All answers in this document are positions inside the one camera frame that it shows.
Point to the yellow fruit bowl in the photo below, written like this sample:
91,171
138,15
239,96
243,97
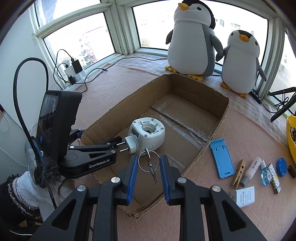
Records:
290,128

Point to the white gloved left hand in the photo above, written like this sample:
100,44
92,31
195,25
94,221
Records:
28,197

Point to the blue round tape measure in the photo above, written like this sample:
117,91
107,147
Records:
281,167

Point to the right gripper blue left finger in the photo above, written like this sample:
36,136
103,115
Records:
114,192

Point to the blue eye drop bottle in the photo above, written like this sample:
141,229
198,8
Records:
265,174

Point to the blue phone stand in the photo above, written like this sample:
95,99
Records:
222,158

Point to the small black cylinder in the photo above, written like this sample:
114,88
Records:
291,171

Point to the pink blanket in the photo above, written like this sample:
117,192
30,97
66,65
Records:
248,133

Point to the wooden clothespin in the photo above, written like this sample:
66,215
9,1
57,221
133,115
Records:
238,174

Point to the white round plug adapter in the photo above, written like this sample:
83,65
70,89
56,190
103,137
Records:
144,134

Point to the black power adapter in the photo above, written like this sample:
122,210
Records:
76,65

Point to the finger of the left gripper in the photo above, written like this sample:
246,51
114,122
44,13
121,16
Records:
104,146

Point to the white power strip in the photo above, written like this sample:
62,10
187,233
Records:
78,77

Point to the small plush penguin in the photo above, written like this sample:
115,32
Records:
240,63

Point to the black inline remote switch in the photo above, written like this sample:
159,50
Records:
254,94

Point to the white charger block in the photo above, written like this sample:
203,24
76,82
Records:
243,197

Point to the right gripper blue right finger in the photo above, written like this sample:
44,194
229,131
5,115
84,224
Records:
182,192

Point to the large plush penguin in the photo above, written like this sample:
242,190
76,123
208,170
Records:
193,43

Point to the patterned white lighter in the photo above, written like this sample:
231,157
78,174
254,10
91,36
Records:
274,179

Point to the small black plug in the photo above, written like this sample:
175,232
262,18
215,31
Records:
71,80

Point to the black tripod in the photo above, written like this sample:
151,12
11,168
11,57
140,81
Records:
286,98

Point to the brown cardboard box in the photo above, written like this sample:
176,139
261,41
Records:
172,115

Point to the pink white tube bottle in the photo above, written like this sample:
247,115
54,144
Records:
250,172

